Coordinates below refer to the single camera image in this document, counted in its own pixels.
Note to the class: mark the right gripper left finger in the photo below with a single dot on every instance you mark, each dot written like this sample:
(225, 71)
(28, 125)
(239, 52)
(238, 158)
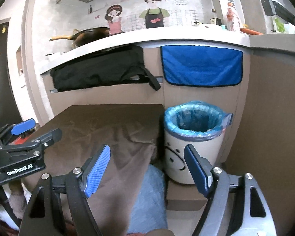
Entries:
(44, 213)

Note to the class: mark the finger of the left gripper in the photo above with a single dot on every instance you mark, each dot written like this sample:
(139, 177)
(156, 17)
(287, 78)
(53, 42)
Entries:
(46, 140)
(17, 133)

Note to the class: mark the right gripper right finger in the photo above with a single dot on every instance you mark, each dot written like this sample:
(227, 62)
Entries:
(250, 213)

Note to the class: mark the white trash bin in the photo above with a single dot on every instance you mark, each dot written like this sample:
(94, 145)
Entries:
(181, 153)

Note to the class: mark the blue trash bag liner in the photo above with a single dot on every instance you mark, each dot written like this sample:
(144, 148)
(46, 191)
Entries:
(196, 121)

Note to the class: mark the white kitchen countertop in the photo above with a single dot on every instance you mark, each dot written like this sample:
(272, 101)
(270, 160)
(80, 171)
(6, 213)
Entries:
(284, 43)

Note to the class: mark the black refrigerator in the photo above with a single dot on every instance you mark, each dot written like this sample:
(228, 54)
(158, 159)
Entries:
(9, 113)

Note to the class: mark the light blue cloth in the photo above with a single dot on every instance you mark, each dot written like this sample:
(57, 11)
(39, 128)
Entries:
(149, 211)

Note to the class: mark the black cloth bag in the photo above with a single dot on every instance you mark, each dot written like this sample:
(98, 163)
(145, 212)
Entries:
(121, 65)

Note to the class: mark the dark wok pan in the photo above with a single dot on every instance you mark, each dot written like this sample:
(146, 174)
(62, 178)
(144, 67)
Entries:
(86, 36)

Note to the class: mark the blue hanging towel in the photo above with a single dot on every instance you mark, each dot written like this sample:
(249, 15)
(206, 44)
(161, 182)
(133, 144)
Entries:
(201, 66)

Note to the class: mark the orange carrot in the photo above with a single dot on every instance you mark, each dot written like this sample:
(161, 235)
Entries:
(250, 32)

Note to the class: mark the orange capped bottle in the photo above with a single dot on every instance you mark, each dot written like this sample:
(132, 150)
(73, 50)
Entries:
(231, 18)

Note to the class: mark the black utensil holder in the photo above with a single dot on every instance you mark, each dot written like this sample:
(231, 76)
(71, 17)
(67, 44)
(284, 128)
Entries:
(273, 8)

